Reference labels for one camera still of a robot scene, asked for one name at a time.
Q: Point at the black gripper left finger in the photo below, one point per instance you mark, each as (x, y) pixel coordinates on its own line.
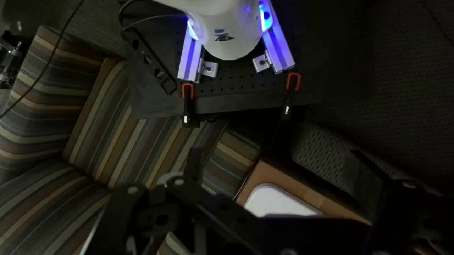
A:
(142, 212)

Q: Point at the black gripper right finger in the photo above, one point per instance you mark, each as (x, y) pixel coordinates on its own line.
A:
(402, 207)

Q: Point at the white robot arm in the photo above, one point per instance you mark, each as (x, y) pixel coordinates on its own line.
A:
(222, 22)

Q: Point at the striped cushion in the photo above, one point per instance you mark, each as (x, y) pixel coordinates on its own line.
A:
(122, 141)

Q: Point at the wooden table with white top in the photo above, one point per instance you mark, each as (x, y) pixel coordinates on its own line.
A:
(284, 198)

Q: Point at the striped sofa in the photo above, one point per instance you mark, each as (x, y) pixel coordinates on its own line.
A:
(33, 141)

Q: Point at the black power strip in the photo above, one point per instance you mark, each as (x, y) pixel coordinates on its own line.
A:
(149, 58)

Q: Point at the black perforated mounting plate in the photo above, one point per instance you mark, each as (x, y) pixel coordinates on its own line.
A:
(236, 86)

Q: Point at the metal tripod stand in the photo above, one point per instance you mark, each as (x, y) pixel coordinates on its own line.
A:
(9, 56)

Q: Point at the silver corner bracket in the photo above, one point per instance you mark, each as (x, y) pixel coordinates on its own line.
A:
(262, 62)
(209, 68)

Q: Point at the aluminium rail lit blue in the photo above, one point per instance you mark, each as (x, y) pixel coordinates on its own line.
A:
(279, 42)
(189, 56)

